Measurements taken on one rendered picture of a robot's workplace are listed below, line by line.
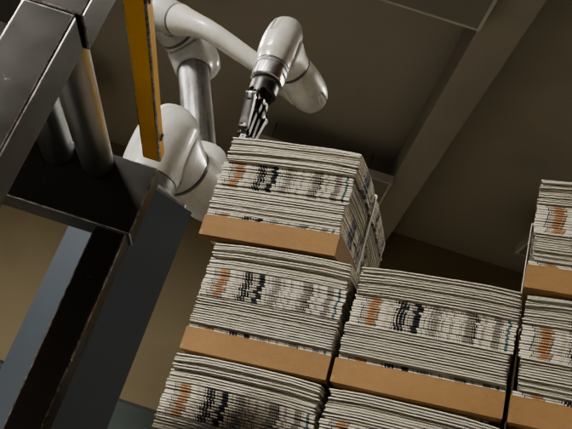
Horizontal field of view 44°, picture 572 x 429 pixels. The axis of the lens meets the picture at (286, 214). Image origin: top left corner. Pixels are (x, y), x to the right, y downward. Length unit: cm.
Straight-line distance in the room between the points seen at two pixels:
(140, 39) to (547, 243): 79
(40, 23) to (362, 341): 81
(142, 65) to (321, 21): 511
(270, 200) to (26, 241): 736
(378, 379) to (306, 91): 97
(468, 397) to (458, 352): 8
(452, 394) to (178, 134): 97
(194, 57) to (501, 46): 331
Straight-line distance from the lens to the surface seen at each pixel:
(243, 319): 132
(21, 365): 164
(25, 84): 62
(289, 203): 139
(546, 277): 128
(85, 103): 96
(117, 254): 108
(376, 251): 165
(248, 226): 138
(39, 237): 866
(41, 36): 65
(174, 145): 179
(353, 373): 123
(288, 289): 131
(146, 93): 96
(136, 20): 84
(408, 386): 122
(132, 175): 113
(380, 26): 587
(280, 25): 191
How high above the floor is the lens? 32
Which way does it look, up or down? 25 degrees up
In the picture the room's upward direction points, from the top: 18 degrees clockwise
